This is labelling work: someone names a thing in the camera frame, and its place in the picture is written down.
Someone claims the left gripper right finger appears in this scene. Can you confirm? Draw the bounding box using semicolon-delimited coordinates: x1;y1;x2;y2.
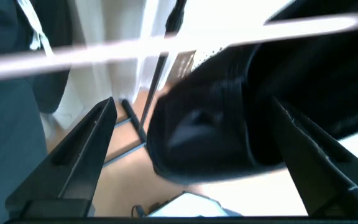
270;96;358;218

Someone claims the pink clothes hanger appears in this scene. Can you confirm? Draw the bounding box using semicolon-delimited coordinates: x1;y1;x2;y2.
0;11;358;83

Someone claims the black garment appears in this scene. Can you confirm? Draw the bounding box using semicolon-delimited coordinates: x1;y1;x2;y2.
146;0;358;185

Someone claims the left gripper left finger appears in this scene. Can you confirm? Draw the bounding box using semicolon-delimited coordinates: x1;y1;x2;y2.
5;96;118;218

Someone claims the white laundry basket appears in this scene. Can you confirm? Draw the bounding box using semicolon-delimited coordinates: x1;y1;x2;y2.
166;46;226;86

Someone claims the black clothes rack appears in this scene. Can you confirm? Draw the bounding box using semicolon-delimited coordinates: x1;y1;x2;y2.
103;0;188;169

